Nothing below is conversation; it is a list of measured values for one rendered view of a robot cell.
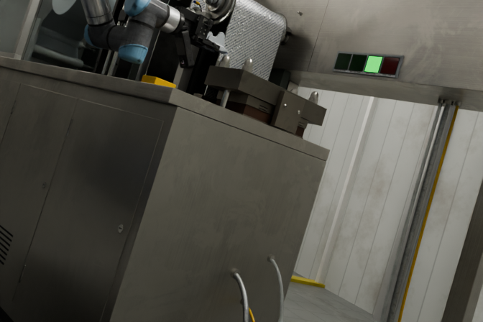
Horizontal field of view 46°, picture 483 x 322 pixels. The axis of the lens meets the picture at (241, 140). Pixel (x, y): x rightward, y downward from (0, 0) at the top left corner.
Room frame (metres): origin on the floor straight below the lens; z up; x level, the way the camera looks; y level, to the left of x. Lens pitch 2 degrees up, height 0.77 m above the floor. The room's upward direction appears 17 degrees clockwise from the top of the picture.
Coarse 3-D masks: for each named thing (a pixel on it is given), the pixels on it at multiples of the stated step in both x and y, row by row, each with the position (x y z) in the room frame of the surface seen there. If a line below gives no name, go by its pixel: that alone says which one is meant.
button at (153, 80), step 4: (144, 76) 1.55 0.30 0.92; (148, 76) 1.54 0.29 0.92; (152, 76) 1.53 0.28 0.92; (144, 80) 1.55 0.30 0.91; (148, 80) 1.54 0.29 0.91; (152, 80) 1.52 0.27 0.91; (156, 80) 1.52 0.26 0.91; (160, 80) 1.52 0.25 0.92; (164, 80) 1.53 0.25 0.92; (160, 84) 1.53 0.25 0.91; (164, 84) 1.53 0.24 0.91; (168, 84) 1.54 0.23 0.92; (172, 84) 1.55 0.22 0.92
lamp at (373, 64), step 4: (372, 56) 1.75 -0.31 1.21; (368, 60) 1.76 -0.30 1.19; (372, 60) 1.75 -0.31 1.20; (376, 60) 1.74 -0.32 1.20; (380, 60) 1.73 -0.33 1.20; (368, 64) 1.76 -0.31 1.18; (372, 64) 1.75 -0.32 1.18; (376, 64) 1.74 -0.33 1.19; (368, 68) 1.75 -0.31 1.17; (372, 68) 1.74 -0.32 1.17; (376, 68) 1.73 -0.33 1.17; (376, 72) 1.73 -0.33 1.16
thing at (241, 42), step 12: (228, 24) 1.80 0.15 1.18; (240, 24) 1.83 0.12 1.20; (228, 36) 1.81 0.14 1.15; (240, 36) 1.84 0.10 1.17; (252, 36) 1.87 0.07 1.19; (228, 48) 1.82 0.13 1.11; (240, 48) 1.85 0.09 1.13; (252, 48) 1.89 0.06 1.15; (264, 48) 1.92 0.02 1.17; (276, 48) 1.96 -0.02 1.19; (240, 60) 1.86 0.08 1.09; (252, 60) 1.90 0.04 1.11; (264, 60) 1.93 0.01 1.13; (252, 72) 1.91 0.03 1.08; (264, 72) 1.94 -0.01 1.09
